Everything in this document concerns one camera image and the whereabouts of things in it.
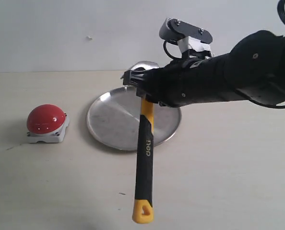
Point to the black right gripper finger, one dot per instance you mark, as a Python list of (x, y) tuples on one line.
[(148, 92), (141, 78)]

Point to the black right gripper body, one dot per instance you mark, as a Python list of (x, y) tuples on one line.
[(193, 82)]

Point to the yellow black claw hammer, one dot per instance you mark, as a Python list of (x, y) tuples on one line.
[(143, 211)]

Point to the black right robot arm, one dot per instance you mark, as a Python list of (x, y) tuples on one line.
[(253, 70)]

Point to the red dome push button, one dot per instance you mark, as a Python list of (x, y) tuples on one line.
[(47, 123)]

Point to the round stainless steel plate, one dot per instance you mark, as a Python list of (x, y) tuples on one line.
[(113, 119)]

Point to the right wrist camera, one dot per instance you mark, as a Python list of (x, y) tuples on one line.
[(193, 41)]

